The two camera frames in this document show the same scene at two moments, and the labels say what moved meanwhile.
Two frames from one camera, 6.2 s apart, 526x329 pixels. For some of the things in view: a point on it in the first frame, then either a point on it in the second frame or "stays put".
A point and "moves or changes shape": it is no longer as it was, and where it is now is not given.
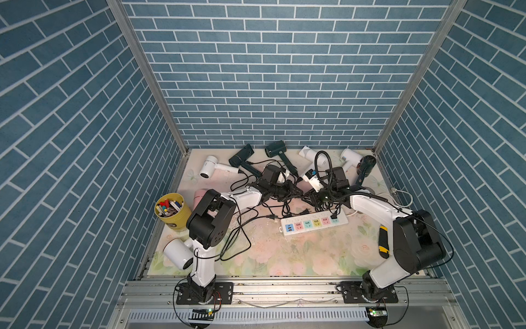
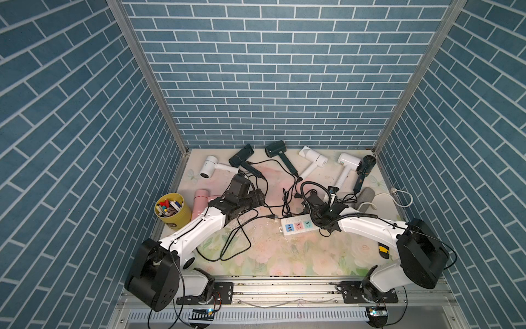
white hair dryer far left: (210, 164) stays put
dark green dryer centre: (281, 147) stays put
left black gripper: (288, 191) → (257, 199)
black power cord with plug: (334, 216) moves or changes shape
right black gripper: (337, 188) → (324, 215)
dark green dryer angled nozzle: (240, 160) stays put
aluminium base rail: (152, 303) stays put
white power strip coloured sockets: (313, 222) stays put
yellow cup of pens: (172, 209) stays put
